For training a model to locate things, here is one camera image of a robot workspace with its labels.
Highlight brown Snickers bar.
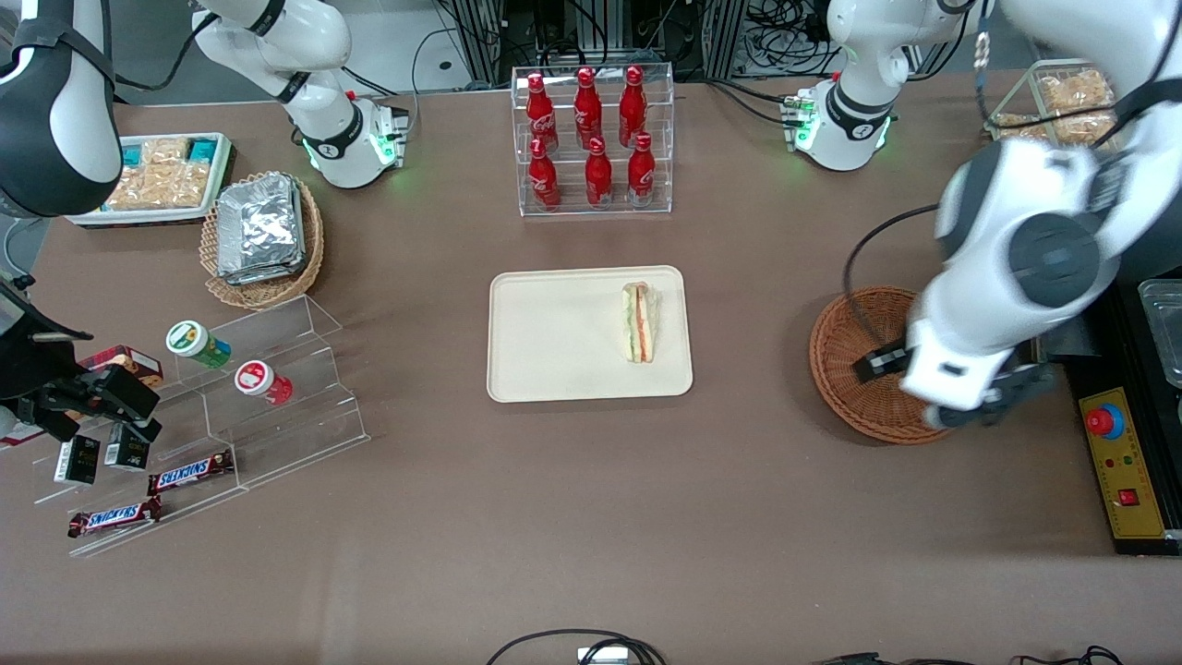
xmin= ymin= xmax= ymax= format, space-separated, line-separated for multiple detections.
xmin=148 ymin=450 xmax=235 ymax=497
xmin=66 ymin=496 xmax=163 ymax=539

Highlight clear metal container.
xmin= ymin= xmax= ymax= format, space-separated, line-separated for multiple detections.
xmin=1138 ymin=279 xmax=1182 ymax=389

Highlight silver foil pack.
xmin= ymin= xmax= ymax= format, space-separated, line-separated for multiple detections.
xmin=222 ymin=257 xmax=308 ymax=285
xmin=217 ymin=174 xmax=304 ymax=272

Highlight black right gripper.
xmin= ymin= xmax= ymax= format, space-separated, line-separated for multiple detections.
xmin=0 ymin=305 xmax=164 ymax=445

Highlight green yellow snack can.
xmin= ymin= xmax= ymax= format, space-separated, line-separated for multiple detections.
xmin=165 ymin=320 xmax=233 ymax=369

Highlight white rectangular snack tray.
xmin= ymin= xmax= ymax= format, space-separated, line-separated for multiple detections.
xmin=65 ymin=132 xmax=236 ymax=227

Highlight red snack can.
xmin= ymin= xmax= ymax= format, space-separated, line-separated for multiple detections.
xmin=233 ymin=359 xmax=294 ymax=406

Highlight triangle sandwich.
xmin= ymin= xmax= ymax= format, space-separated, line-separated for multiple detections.
xmin=620 ymin=283 xmax=662 ymax=364

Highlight clear acrylic bottle rack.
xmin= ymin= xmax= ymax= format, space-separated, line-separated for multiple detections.
xmin=511 ymin=63 xmax=675 ymax=218

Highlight grey metal block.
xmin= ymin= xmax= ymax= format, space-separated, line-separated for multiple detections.
xmin=1039 ymin=323 xmax=1098 ymax=363

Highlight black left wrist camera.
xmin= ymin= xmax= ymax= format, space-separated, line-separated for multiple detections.
xmin=853 ymin=344 xmax=911 ymax=384

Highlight tangled black background cables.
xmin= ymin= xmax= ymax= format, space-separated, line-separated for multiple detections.
xmin=739 ymin=0 xmax=839 ymax=58

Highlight red cola bottle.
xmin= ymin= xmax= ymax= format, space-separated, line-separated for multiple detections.
xmin=526 ymin=74 xmax=559 ymax=153
xmin=585 ymin=138 xmax=613 ymax=208
xmin=573 ymin=66 xmax=603 ymax=149
xmin=627 ymin=133 xmax=657 ymax=205
xmin=528 ymin=139 xmax=561 ymax=210
xmin=618 ymin=66 xmax=647 ymax=147

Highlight black looped table cable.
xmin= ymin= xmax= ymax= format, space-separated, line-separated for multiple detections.
xmin=487 ymin=630 xmax=666 ymax=665

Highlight thin black table cable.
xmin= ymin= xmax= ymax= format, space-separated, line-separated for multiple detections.
xmin=813 ymin=645 xmax=1124 ymax=665

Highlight aluminium frame post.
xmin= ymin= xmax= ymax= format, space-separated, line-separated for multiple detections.
xmin=706 ymin=0 xmax=749 ymax=80
xmin=459 ymin=0 xmax=504 ymax=86

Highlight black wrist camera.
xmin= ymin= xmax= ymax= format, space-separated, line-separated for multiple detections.
xmin=853 ymin=344 xmax=911 ymax=384
xmin=88 ymin=366 xmax=161 ymax=418

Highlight black control box yellow panel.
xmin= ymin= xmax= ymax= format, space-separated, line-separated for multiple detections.
xmin=1062 ymin=277 xmax=1182 ymax=557

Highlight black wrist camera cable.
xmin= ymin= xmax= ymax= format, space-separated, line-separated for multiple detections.
xmin=842 ymin=203 xmax=943 ymax=357

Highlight beige plastic tray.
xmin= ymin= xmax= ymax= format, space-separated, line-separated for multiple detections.
xmin=487 ymin=265 xmax=694 ymax=405

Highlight red brown chocolate box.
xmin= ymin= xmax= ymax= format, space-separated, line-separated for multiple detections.
xmin=78 ymin=345 xmax=164 ymax=389

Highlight brown round wicker basket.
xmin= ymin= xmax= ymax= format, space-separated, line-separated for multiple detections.
xmin=809 ymin=285 xmax=957 ymax=446

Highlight clear acrylic stepped shelf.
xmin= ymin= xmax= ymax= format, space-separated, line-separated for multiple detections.
xmin=32 ymin=294 xmax=372 ymax=558

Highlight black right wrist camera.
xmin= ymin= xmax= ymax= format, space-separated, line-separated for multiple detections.
xmin=88 ymin=366 xmax=161 ymax=418

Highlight black arm base cables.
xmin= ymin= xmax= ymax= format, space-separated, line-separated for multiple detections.
xmin=679 ymin=76 xmax=797 ymax=126

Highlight light oval wicker basket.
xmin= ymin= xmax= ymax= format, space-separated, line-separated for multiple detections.
xmin=199 ymin=171 xmax=326 ymax=310

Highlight small black box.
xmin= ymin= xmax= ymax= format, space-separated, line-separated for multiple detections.
xmin=103 ymin=427 xmax=151 ymax=472
xmin=53 ymin=434 xmax=101 ymax=487

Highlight white wire rack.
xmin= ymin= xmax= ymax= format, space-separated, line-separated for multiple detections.
xmin=986 ymin=57 xmax=1123 ymax=149

